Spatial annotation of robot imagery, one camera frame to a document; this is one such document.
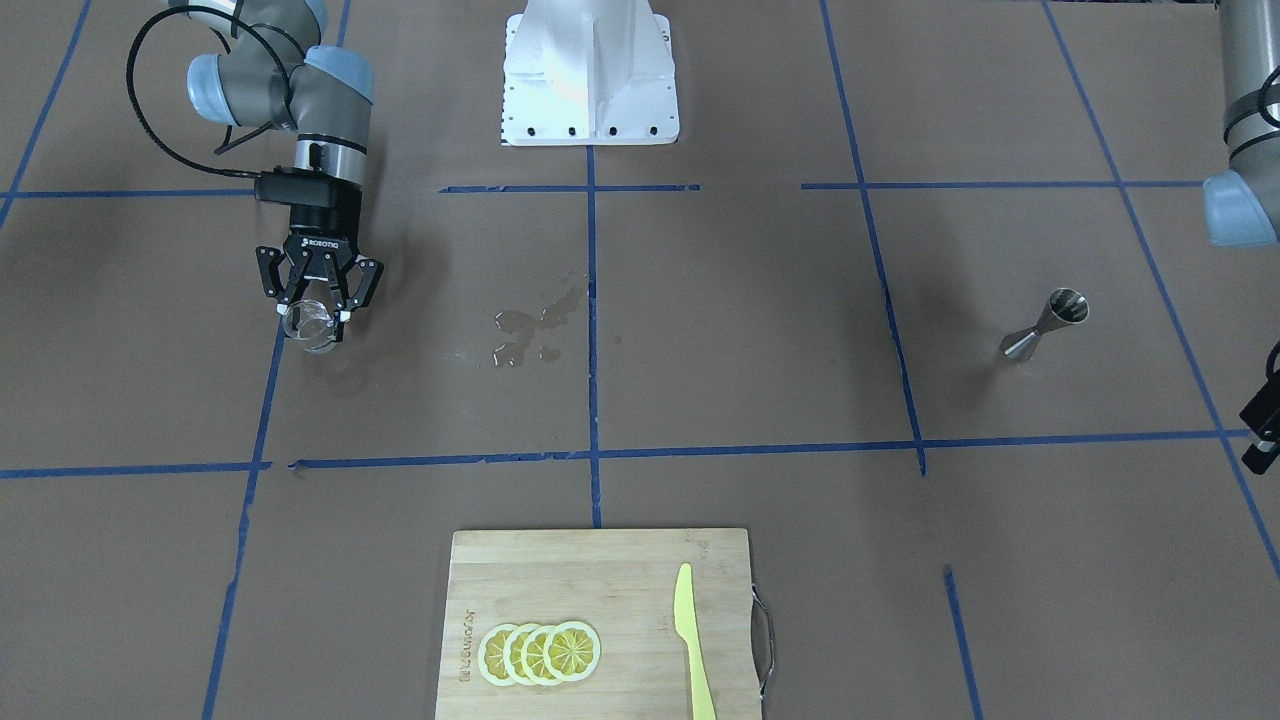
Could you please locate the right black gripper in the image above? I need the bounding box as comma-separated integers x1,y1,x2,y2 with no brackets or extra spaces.
255,184,385,323

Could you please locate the clear glass cup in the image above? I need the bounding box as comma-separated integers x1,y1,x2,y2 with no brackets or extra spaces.
282,299,337,355

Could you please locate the steel double jigger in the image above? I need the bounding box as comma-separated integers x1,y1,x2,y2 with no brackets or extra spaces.
998,288,1091,363

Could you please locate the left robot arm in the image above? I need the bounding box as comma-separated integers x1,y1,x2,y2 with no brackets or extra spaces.
1202,1,1279,249

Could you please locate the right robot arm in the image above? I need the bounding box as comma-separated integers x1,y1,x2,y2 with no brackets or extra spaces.
163,1,383,327

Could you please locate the bamboo cutting board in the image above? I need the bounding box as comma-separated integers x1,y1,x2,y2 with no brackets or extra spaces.
434,528,763,719

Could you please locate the yellow plastic knife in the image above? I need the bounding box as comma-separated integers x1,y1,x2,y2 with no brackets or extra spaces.
673,562,717,719

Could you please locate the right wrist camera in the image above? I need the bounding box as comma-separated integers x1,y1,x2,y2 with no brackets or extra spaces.
253,167,342,209

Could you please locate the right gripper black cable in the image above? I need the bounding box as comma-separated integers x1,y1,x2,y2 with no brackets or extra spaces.
125,8,311,183

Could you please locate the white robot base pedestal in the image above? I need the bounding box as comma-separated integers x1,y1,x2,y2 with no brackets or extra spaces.
500,1,681,147

